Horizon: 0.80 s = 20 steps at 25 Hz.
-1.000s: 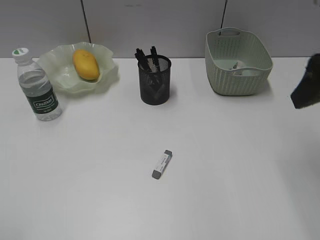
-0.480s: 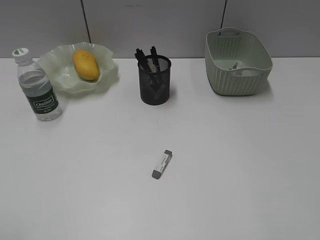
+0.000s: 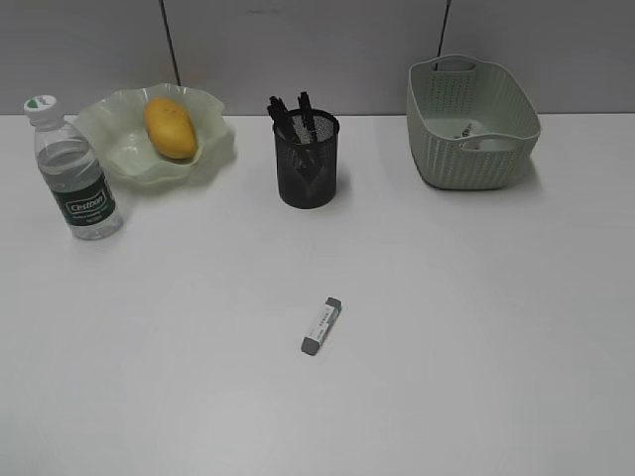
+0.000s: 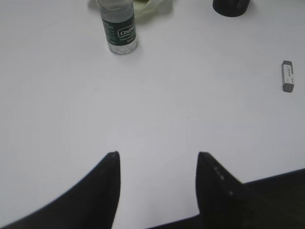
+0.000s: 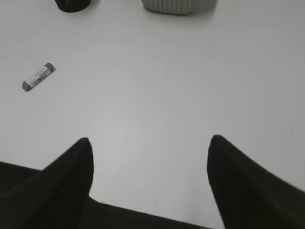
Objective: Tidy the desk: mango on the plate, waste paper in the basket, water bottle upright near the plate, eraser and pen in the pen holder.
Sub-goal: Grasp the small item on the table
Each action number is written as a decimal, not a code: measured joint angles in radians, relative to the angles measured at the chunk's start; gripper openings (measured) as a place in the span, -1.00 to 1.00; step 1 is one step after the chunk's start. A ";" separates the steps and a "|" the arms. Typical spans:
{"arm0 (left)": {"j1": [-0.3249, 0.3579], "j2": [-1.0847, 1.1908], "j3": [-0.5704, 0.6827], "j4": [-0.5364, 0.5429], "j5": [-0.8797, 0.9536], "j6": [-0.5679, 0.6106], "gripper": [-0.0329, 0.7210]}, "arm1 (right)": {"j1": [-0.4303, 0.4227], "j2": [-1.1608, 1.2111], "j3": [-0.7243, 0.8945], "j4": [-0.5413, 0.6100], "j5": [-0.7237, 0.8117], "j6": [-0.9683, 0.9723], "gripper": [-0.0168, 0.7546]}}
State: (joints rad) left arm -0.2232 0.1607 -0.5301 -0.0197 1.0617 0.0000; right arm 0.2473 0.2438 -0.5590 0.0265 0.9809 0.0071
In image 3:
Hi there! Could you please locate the black mesh pen holder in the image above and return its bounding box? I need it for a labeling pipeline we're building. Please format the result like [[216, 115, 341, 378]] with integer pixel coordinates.
[[273, 109, 340, 209]]

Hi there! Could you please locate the white waste paper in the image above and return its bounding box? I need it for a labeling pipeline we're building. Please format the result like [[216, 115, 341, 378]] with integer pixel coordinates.
[[453, 121, 489, 151]]

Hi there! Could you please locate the pale green woven basket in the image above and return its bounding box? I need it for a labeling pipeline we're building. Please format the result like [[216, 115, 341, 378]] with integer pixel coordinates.
[[406, 55, 541, 190]]

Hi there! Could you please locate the yellow mango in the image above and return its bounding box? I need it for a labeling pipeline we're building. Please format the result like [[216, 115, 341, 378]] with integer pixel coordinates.
[[143, 97, 197, 161]]

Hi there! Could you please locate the clear plastic water bottle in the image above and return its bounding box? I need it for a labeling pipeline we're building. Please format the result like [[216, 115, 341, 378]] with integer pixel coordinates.
[[24, 95, 123, 241]]

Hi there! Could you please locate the pale green wavy plate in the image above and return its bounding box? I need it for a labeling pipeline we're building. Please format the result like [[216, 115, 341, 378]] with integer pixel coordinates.
[[74, 83, 236, 189]]

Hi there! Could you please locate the black marker pen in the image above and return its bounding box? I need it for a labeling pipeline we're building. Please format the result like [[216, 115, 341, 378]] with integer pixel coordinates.
[[267, 96, 309, 160], [298, 91, 321, 168], [267, 96, 315, 173]]

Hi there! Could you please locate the grey white eraser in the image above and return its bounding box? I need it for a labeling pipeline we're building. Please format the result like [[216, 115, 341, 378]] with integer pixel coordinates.
[[289, 158, 314, 186], [301, 297, 342, 356], [305, 167, 328, 198]]

